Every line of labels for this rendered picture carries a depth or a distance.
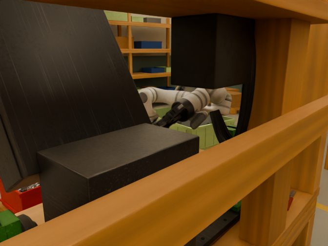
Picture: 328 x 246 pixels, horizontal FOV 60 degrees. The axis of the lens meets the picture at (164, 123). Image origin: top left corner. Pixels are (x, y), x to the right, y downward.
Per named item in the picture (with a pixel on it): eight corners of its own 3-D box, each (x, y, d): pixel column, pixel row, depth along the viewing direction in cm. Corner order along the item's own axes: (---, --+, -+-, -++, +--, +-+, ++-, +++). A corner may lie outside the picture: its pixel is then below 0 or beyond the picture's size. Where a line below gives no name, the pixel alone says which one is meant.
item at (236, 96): (198, 106, 732) (198, 89, 721) (221, 102, 776) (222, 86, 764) (233, 114, 635) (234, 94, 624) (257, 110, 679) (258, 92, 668)
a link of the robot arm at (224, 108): (231, 117, 138) (184, 110, 151) (234, 98, 138) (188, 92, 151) (225, 114, 130) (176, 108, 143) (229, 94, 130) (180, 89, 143)
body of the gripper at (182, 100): (174, 106, 100) (156, 117, 95) (184, 92, 94) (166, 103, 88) (188, 122, 99) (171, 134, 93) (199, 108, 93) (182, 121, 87)
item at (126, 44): (180, 103, 763) (182, 15, 707) (71, 120, 581) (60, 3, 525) (168, 100, 804) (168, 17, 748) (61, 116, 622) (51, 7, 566)
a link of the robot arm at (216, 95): (228, 90, 102) (231, 96, 115) (210, 74, 104) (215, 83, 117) (215, 104, 103) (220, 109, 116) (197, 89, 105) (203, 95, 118)
